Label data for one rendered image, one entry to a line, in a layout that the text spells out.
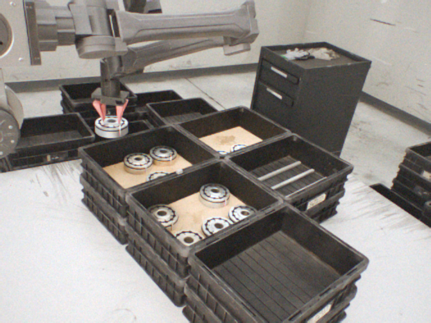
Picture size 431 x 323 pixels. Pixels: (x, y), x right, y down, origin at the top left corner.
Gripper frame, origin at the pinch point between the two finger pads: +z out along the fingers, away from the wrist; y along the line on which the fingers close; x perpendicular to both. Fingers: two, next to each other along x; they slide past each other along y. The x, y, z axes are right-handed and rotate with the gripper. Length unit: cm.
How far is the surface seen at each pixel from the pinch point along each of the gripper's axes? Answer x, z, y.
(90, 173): 6.8, 17.4, 5.3
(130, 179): 0.1, 22.1, -6.2
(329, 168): -21, 19, -79
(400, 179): -106, 67, -143
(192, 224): 19.2, 23.2, -30.9
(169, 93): -168, 54, 10
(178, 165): -13.9, 22.1, -20.9
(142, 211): 28.8, 13.1, -17.4
